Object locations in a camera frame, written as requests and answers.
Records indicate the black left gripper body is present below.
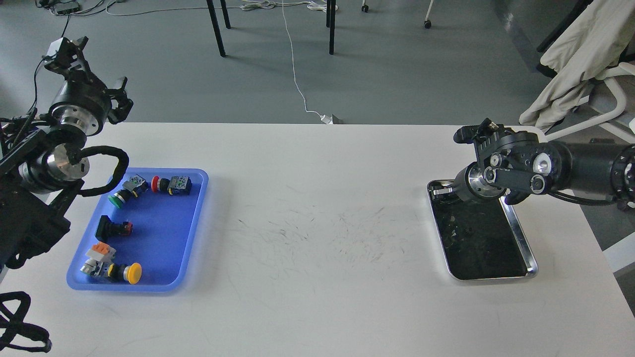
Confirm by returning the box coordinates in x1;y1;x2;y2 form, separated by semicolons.
49;81;113;136

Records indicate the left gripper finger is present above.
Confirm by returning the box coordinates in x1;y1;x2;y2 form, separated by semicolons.
44;36;92;84
106;77;134;124

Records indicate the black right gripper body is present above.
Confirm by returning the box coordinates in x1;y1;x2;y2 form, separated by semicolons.
452;164;507;203

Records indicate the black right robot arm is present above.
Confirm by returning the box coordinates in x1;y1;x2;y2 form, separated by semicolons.
431;119;635;206

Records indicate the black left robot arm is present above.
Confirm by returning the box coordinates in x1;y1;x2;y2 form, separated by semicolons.
0;37;133;276

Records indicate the silver metal tray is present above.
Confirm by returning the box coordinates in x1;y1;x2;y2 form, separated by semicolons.
427;180;538;282

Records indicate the blue plastic tray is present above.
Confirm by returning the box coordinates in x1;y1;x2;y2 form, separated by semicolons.
66;167;209;293

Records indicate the black table leg left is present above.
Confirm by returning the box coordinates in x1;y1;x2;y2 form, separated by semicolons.
205;0;232;58

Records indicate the black table leg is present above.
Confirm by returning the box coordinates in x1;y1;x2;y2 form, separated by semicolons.
205;0;232;58
326;0;336;55

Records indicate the orange white terminal block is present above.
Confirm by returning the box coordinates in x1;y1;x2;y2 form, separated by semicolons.
80;241;117;278

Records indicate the white power adapter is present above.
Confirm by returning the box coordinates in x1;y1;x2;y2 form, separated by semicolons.
320;115;343;124

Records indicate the beige cloth on chair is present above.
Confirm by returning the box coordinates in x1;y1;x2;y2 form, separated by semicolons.
518;0;635;131

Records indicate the black table leg right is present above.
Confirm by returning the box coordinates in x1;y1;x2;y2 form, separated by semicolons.
326;0;336;55

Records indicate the black cable on floor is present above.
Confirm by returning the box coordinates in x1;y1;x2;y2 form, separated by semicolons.
30;0;120;115

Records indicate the green push button switch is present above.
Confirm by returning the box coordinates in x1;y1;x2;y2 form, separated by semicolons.
108;174;149;209

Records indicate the red push button switch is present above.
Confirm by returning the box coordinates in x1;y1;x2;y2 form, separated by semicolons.
150;176;192;196

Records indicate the black push button switch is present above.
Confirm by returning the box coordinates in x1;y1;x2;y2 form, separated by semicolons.
94;215;133;242

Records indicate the white cable on floor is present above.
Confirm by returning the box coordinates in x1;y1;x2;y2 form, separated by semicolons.
241;0;339;122

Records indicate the yellow push button switch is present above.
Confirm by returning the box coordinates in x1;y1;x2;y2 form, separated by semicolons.
99;263;142;285

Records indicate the white chair frame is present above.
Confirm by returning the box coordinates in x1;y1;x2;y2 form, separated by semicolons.
545;62;635;144

